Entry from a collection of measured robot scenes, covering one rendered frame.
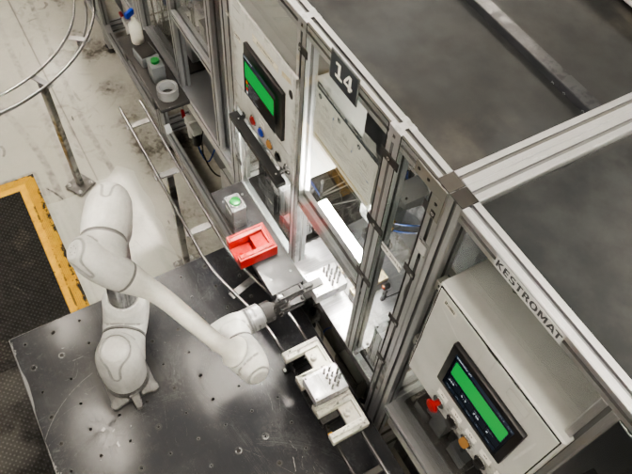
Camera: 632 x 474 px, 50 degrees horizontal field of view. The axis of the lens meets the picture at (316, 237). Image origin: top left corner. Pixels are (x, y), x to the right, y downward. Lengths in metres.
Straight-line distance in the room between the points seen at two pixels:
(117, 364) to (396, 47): 1.40
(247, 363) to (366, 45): 1.03
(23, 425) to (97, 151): 1.65
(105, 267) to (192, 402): 0.83
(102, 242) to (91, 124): 2.48
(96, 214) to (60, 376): 0.90
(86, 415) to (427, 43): 1.75
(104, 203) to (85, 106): 2.51
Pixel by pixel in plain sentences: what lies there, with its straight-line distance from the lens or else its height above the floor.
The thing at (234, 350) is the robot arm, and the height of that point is 1.15.
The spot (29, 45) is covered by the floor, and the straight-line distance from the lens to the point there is 5.02.
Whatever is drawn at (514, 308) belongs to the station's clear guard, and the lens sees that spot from 1.42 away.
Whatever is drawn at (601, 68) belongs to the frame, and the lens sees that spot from 1.82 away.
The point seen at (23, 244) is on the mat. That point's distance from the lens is 3.92.
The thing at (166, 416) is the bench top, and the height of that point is 0.68.
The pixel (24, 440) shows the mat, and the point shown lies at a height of 0.01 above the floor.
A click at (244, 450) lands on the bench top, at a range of 2.52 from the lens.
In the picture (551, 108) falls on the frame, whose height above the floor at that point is 2.01.
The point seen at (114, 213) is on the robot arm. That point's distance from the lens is 2.01.
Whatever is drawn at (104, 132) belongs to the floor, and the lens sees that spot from 4.33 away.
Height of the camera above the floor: 3.10
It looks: 56 degrees down
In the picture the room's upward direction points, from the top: 5 degrees clockwise
